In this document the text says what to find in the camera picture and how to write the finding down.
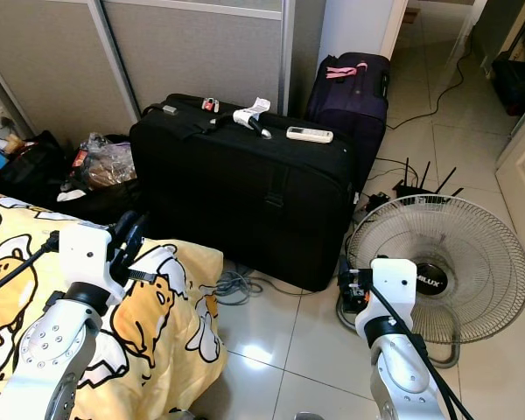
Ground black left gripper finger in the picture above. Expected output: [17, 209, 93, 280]
[118, 210, 151, 255]

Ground white room door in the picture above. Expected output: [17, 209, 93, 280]
[494, 92, 525, 303]

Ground clear plastic bag with goods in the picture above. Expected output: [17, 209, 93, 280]
[66, 132, 137, 193]

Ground yellow egg cartoon blanket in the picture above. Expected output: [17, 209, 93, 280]
[0, 188, 227, 420]

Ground grey standing floor fan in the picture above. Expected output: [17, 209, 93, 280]
[337, 194, 525, 368]

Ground black router with antennas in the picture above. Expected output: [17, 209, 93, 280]
[392, 157, 463, 200]

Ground large black suitcase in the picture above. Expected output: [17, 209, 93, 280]
[129, 92, 356, 293]

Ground black soft bag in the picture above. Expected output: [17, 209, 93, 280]
[0, 131, 71, 202]

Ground white remote control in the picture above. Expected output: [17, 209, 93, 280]
[285, 126, 335, 144]

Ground white paper luggage tag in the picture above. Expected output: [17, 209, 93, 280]
[232, 97, 272, 132]

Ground dark purple suitcase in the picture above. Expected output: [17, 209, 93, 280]
[305, 52, 391, 189]

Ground grey wardrobe sliding door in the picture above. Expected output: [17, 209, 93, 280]
[0, 0, 137, 150]
[101, 0, 297, 115]

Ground pink ribbon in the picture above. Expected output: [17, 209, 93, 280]
[324, 61, 368, 81]

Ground dark bag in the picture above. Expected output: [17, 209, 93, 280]
[490, 51, 525, 116]

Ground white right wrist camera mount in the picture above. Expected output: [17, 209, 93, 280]
[353, 256, 418, 344]

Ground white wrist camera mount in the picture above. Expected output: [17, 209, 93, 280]
[353, 256, 418, 344]
[58, 222, 129, 304]

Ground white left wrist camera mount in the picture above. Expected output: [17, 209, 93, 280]
[58, 222, 129, 304]

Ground grey cable bundle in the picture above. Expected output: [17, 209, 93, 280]
[214, 267, 268, 307]

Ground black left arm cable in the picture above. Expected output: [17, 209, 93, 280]
[0, 231, 62, 300]

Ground white wall socket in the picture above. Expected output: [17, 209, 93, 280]
[0, 107, 17, 137]

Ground thin black floor cord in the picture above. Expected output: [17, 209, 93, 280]
[388, 48, 469, 130]

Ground white door frame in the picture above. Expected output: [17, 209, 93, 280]
[315, 0, 410, 60]

